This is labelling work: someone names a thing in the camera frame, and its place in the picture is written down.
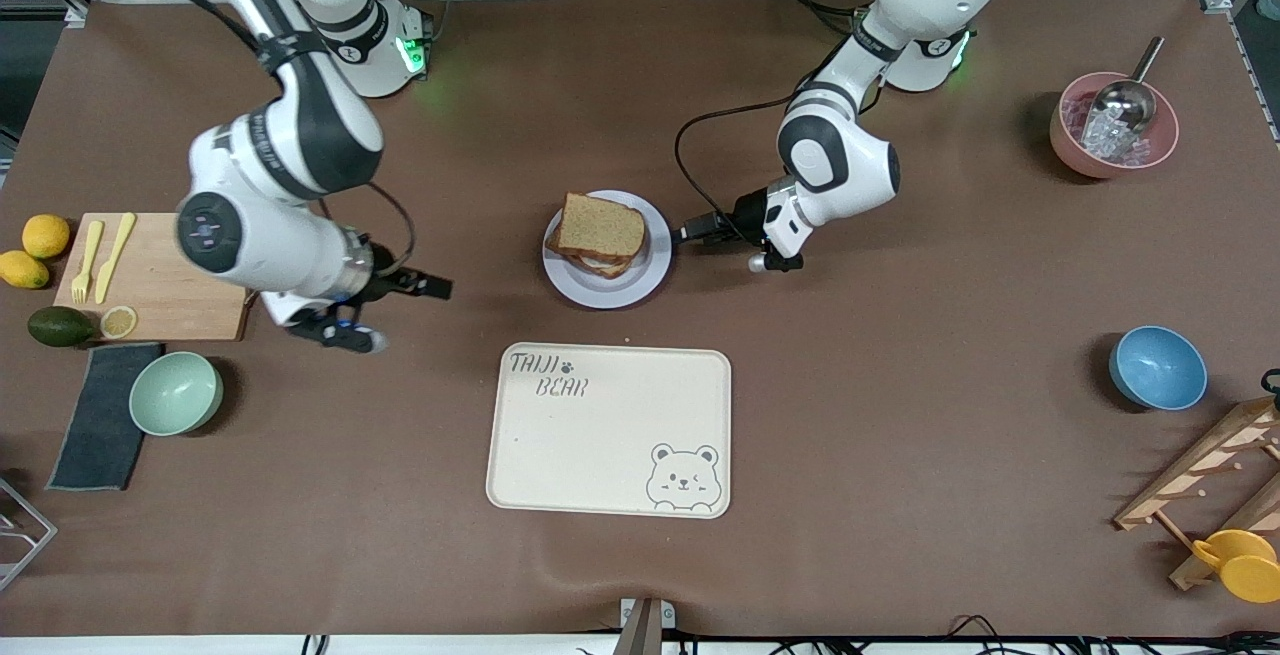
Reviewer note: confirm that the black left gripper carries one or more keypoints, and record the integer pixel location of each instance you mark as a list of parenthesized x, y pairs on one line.
[(746, 210)]

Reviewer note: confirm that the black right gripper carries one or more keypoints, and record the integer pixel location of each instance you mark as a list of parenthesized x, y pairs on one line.
[(385, 284)]

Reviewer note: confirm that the plain brown bread slice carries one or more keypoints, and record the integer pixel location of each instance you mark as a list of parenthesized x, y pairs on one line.
[(600, 225)]

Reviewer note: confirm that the white round plate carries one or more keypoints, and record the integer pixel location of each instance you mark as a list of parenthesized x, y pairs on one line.
[(600, 290)]

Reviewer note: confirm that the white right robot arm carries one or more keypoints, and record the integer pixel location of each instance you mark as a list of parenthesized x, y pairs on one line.
[(300, 115)]

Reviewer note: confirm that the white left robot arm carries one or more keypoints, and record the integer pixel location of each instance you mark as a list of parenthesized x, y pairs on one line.
[(840, 155)]

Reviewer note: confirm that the cream bear print tray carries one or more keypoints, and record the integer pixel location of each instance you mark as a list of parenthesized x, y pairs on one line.
[(600, 445)]

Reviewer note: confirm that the wooden cutting board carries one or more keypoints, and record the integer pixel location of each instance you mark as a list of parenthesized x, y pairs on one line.
[(160, 305)]

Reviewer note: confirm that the pale green bowl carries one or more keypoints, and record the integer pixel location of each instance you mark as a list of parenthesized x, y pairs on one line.
[(175, 395)]

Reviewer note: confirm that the lemon slice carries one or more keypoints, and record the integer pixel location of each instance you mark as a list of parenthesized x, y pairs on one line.
[(118, 322)]

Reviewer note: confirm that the yellow plastic knife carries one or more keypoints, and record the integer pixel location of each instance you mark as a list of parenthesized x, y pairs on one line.
[(112, 260)]

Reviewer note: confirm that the yellow plastic fork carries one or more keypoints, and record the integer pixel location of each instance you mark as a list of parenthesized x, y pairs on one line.
[(85, 265)]

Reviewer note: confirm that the dark grey cloth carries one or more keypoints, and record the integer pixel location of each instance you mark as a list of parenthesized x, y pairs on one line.
[(100, 425)]

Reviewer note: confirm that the dark green avocado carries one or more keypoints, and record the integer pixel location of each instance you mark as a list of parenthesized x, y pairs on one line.
[(60, 327)]

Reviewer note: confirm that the round yellow lemon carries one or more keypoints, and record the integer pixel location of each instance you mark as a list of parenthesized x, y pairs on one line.
[(46, 236)]

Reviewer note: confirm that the oval yellow lemon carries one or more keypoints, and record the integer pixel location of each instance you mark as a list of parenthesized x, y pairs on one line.
[(24, 270)]

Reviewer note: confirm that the clear ice cubes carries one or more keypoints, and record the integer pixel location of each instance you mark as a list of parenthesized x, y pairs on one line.
[(1100, 140)]

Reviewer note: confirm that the metal scoop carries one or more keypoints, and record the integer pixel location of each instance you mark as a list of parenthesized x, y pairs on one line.
[(1125, 105)]

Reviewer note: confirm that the pink bowl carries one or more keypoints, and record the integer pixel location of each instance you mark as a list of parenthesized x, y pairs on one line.
[(1165, 150)]

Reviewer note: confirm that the blue bowl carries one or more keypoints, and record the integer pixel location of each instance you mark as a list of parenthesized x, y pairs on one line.
[(1158, 370)]

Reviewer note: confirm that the wooden peg rack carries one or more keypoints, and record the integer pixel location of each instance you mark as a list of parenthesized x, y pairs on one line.
[(1190, 475)]

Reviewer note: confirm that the yellow cup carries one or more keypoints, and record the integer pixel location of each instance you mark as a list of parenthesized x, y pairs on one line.
[(1245, 567)]

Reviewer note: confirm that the metal table edge bracket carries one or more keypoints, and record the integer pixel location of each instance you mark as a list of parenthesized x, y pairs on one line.
[(645, 625)]

